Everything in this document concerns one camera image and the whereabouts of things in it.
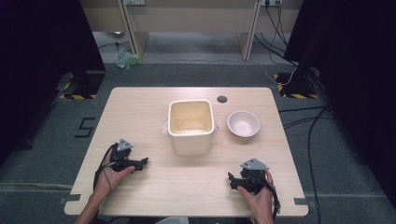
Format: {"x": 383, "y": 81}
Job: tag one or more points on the cream square plastic container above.
{"x": 190, "y": 127}

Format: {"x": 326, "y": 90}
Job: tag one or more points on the person's left hand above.
{"x": 107, "y": 182}

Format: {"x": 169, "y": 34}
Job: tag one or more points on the round grey table grommet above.
{"x": 222, "y": 99}

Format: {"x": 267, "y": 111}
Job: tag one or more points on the black curtain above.
{"x": 43, "y": 62}
{"x": 358, "y": 77}

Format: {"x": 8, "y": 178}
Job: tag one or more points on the grey tape strip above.
{"x": 70, "y": 198}
{"x": 301, "y": 201}

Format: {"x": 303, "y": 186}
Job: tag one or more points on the white round bowl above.
{"x": 243, "y": 124}

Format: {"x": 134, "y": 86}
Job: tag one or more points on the crumpled green plastic bag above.
{"x": 126, "y": 59}

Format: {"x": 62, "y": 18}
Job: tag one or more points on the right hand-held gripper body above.
{"x": 254, "y": 174}

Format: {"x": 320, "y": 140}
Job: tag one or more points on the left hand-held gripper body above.
{"x": 122, "y": 152}

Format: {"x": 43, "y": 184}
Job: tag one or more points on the black stand base striped tape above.
{"x": 82, "y": 85}
{"x": 297, "y": 87}

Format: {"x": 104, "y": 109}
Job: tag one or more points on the person's right hand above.
{"x": 261, "y": 203}

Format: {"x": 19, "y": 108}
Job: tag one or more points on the white power strip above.
{"x": 134, "y": 2}
{"x": 271, "y": 2}

